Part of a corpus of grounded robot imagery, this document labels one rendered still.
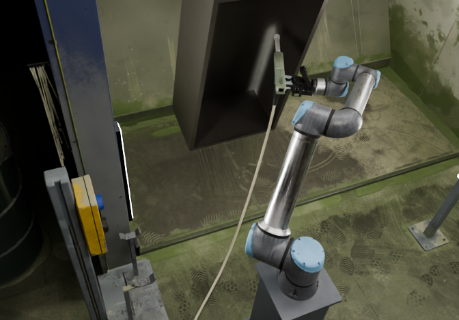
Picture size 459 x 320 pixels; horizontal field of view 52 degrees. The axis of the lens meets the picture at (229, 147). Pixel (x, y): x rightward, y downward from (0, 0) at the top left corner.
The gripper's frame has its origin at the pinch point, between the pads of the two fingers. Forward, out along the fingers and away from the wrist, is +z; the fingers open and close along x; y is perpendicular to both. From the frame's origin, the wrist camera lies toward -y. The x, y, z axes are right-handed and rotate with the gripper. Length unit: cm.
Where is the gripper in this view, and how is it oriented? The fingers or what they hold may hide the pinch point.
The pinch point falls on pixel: (276, 79)
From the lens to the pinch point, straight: 249.2
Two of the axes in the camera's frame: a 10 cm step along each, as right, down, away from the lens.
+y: -1.0, 6.8, 7.3
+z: -9.9, -0.8, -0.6
